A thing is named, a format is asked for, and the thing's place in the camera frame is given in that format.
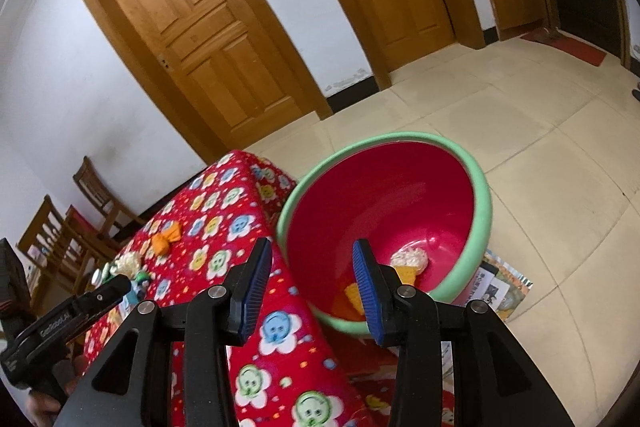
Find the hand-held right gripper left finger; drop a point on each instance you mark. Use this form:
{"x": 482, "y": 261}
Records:
{"x": 252, "y": 297}

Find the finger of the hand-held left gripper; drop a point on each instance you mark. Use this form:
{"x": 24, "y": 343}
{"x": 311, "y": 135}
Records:
{"x": 107, "y": 291}

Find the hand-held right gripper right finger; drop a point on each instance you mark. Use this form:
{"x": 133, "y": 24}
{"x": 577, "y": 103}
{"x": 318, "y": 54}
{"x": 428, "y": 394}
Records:
{"x": 367, "y": 297}

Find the large yellow foam fruit net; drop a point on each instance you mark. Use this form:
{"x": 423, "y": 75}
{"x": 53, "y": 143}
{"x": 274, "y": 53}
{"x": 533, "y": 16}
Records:
{"x": 350, "y": 302}

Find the white toy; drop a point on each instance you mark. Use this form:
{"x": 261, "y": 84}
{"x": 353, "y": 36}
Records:
{"x": 127, "y": 262}

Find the small yellow foam fruit net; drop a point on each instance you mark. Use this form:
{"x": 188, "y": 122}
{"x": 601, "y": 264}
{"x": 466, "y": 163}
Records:
{"x": 407, "y": 276}

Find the large white plastic bag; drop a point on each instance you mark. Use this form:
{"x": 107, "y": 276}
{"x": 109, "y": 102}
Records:
{"x": 410, "y": 256}

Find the orange foam fruit net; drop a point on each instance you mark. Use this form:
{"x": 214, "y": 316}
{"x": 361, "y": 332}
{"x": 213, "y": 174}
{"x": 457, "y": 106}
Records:
{"x": 165, "y": 241}

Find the red basin with green rim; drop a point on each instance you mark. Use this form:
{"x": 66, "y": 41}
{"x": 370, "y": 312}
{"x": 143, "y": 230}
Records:
{"x": 380, "y": 197}

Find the person's left hand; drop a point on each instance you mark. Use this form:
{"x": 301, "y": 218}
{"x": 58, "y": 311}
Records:
{"x": 45, "y": 412}

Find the green pumpkin shaped container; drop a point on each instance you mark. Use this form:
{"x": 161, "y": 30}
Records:
{"x": 142, "y": 278}

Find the tall wooden chair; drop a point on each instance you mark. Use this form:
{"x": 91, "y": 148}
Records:
{"x": 50, "y": 237}

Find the red flower print tablecloth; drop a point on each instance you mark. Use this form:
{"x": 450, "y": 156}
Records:
{"x": 220, "y": 217}

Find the small wooden chair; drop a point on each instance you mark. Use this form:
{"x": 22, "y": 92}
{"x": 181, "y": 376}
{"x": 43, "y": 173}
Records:
{"x": 100, "y": 192}

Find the stack of magazines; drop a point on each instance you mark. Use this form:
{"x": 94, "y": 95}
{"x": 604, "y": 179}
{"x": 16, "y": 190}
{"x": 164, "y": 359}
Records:
{"x": 500, "y": 292}

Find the wide wooden panel door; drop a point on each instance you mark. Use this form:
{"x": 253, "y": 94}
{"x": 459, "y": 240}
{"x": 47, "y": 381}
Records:
{"x": 190, "y": 22}

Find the red floor mat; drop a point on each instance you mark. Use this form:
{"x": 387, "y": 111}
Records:
{"x": 580, "y": 49}

